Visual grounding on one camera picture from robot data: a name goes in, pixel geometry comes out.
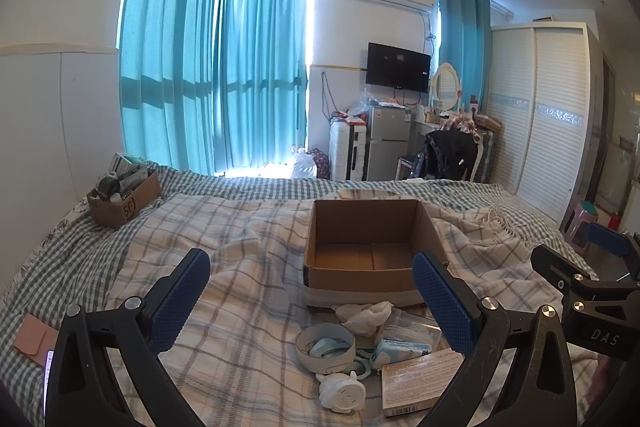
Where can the plaid blanket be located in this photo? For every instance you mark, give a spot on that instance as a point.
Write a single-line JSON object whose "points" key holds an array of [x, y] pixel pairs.
{"points": [[240, 287]]}

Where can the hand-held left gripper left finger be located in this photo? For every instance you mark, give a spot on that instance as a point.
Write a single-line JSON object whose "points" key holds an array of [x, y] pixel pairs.
{"points": [[180, 302]]}

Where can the smartphone with lit screen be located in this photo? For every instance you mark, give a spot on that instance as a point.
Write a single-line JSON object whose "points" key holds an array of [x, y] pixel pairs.
{"points": [[48, 374]]}

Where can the silver small fridge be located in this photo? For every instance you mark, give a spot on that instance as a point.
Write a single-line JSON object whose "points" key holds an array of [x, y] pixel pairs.
{"points": [[387, 142]]}

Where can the clear plastic container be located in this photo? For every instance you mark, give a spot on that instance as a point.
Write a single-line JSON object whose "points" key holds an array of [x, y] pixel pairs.
{"points": [[407, 327]]}

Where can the black wall television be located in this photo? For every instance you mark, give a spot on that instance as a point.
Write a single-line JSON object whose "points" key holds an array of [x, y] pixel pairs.
{"points": [[397, 67]]}

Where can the floral bag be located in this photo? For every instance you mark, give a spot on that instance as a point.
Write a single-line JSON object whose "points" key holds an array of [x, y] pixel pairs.
{"points": [[322, 164]]}

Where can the black jacket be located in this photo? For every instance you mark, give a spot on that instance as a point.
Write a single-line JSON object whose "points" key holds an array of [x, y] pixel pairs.
{"points": [[445, 154]]}

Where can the white tissue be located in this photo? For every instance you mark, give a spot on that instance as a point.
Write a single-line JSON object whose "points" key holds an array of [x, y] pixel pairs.
{"points": [[365, 314]]}

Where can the narrow teal curtain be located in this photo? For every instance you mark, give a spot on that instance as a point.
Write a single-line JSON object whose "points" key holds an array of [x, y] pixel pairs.
{"points": [[467, 42]]}

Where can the white oval mirror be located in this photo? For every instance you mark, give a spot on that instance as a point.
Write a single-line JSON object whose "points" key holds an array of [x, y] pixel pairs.
{"points": [[445, 84]]}

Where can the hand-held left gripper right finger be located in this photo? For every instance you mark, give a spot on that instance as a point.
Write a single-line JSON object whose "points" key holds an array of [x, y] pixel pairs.
{"points": [[442, 302]]}

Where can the purple plastic stool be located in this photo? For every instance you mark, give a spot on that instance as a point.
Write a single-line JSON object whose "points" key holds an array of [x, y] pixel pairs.
{"points": [[580, 222]]}

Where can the white round container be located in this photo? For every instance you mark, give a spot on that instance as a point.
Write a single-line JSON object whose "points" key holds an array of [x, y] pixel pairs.
{"points": [[305, 352]]}

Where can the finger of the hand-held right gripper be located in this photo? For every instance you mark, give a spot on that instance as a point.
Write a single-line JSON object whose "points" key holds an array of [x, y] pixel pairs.
{"points": [[607, 239], [552, 264]]}

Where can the plaid cloth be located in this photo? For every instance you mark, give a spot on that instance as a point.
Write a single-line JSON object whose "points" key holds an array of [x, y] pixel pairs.
{"points": [[462, 126]]}

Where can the light blue tissue pack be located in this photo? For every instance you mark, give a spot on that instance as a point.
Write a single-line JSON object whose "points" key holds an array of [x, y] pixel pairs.
{"points": [[400, 351]]}

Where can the white suitcase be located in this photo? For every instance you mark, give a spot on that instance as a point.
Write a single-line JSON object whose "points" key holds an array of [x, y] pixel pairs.
{"points": [[342, 152]]}

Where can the green white packet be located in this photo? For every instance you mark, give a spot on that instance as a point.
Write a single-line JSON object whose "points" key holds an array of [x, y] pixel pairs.
{"points": [[122, 163]]}

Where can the black round jar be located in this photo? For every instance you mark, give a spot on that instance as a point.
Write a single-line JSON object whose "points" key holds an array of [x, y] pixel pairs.
{"points": [[106, 188]]}

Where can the printed carton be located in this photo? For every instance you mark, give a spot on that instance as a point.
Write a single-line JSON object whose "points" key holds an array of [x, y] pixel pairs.
{"points": [[415, 382]]}

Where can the white plastic bag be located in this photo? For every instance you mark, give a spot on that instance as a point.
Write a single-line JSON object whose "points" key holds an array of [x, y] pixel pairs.
{"points": [[301, 166]]}

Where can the green checked bedsheet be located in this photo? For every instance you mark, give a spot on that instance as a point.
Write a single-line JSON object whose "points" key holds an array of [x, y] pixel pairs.
{"points": [[55, 267]]}

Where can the white pig-shaped item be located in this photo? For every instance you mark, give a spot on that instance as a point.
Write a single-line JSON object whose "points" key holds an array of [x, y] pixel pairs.
{"points": [[342, 392]]}

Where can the brown flat box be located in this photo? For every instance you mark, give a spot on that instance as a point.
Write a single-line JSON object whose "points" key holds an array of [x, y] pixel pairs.
{"points": [[487, 122]]}

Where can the clear plastic bag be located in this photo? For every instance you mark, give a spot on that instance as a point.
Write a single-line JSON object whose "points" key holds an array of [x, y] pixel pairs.
{"points": [[361, 104]]}

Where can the wide teal curtain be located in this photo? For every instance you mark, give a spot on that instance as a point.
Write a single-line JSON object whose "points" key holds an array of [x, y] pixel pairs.
{"points": [[160, 57]]}

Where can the small cardboard box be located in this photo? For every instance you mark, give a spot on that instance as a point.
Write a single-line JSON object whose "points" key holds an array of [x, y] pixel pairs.
{"points": [[120, 209]]}

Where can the white wardrobe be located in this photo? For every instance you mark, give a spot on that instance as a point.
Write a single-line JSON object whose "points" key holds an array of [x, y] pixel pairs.
{"points": [[545, 117]]}

